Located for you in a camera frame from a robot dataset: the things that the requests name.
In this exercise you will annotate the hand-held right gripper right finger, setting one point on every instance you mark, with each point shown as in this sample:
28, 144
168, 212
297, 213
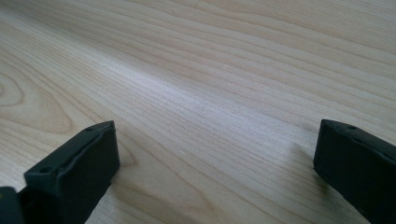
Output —
355, 168

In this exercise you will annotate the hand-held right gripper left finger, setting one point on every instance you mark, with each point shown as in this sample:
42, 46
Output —
77, 174

